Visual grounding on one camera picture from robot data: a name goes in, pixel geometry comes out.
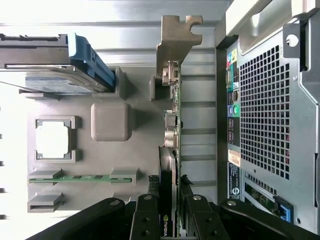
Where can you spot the grey plastic parts rack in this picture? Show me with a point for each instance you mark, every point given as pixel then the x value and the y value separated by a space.
pixel 112 162

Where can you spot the blue case latch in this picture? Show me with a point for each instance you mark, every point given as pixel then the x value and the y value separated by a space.
pixel 283 210

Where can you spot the silver CPU chip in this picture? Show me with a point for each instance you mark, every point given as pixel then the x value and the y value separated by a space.
pixel 52 140

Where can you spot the open black PC case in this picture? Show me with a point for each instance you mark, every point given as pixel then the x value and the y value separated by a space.
pixel 265 100

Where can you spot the hard disk in blue caddy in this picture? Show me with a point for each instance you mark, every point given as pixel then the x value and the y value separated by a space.
pixel 37 57

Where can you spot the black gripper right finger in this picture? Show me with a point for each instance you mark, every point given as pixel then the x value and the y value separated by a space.
pixel 202 220

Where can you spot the green RAM stick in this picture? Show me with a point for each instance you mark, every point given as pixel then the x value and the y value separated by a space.
pixel 82 178

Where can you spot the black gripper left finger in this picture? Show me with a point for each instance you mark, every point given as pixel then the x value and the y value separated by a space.
pixel 145 217

